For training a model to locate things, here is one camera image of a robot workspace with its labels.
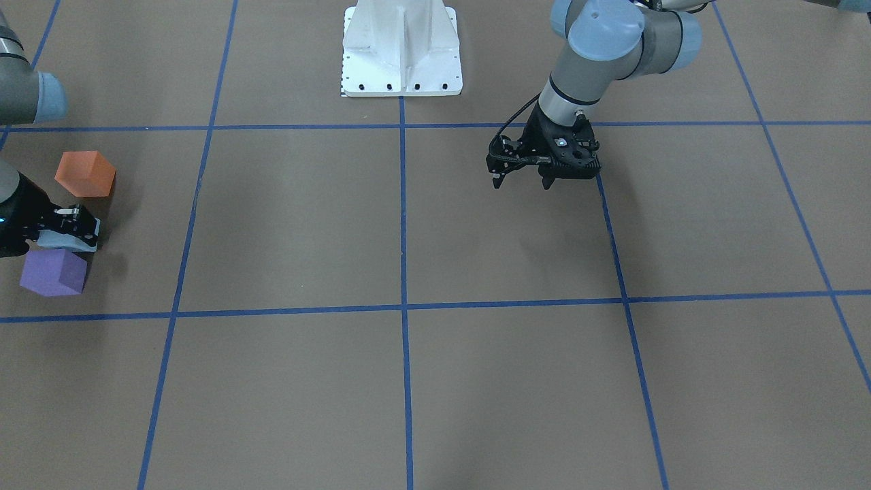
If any light blue foam block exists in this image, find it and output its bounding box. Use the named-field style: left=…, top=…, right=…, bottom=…
left=35, top=219, right=101, bottom=253

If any purple foam block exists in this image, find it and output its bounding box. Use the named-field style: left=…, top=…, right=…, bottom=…
left=20, top=249, right=88, bottom=297

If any orange foam block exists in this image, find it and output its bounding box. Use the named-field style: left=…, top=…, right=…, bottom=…
left=54, top=151, right=117, bottom=198

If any brown paper table mat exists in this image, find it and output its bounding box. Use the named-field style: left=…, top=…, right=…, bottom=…
left=2, top=1, right=869, bottom=489

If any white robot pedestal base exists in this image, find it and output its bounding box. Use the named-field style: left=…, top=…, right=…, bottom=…
left=340, top=1, right=463, bottom=97

